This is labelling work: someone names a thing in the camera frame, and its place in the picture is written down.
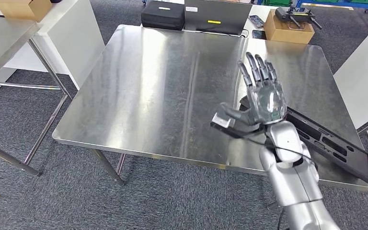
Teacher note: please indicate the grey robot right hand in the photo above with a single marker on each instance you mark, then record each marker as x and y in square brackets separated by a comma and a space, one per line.
[266, 101]

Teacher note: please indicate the black plastic mounting plate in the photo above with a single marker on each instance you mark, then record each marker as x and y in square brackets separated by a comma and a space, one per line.
[360, 165]

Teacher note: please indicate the stainless steel workbench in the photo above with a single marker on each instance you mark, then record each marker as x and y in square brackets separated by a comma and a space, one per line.
[155, 95]

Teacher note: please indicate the blue metal shelf rack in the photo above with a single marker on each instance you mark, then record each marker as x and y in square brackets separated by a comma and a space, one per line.
[339, 5]

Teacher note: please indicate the black smartphone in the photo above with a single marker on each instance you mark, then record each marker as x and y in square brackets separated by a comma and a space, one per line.
[259, 35]
[256, 21]

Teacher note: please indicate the cardboard box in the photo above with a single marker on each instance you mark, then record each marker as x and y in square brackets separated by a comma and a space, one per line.
[285, 33]
[22, 9]

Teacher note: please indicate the dark grey laptop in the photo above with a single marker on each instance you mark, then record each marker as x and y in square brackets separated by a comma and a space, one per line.
[222, 12]

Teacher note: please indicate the green plastic crate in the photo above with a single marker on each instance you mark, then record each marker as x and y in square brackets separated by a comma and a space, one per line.
[277, 2]

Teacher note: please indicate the black carrying case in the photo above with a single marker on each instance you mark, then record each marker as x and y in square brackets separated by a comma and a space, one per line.
[161, 16]

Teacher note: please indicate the white cabinet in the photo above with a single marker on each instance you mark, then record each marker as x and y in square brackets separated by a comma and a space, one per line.
[76, 38]

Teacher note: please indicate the stainless steel table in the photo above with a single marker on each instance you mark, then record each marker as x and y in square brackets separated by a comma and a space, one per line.
[0, 41]

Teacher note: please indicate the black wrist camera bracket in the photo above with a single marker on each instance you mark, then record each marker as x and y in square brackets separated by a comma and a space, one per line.
[238, 130]

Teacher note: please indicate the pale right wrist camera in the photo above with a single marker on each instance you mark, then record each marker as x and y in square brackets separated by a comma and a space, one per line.
[221, 120]

